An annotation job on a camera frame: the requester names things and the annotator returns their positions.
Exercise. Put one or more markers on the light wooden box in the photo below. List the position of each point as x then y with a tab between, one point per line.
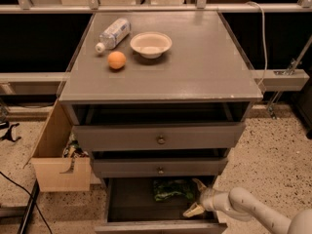
54	172

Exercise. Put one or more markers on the black clamp tool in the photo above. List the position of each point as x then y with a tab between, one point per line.
10	134

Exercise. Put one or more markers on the grey middle drawer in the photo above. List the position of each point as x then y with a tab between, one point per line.
159	167

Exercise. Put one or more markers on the orange fruit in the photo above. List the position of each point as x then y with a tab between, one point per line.
116	60

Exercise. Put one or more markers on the snack packets in box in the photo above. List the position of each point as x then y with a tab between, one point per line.
73	149

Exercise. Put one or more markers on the black floor bar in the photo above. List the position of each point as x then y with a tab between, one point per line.
27	214

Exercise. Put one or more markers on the grey open bottom drawer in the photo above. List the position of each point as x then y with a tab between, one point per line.
132	209

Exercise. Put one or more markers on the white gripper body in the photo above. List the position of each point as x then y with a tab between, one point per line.
207	198

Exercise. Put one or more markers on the white paper bowl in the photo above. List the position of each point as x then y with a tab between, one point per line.
151	45

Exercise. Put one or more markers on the grey top drawer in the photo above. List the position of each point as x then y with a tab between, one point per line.
157	137

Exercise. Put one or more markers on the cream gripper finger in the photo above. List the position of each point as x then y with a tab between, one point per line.
195	209
200	185

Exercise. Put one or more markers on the green rice chip bag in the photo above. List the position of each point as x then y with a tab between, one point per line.
164	189

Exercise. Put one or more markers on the clear plastic water bottle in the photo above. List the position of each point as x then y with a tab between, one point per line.
113	35

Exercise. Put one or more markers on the grey drawer cabinet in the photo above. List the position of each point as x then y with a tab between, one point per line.
201	79

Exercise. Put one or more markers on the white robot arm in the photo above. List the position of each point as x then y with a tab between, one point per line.
242	205

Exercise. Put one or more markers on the aluminium frame rail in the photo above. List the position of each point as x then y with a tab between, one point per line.
221	8

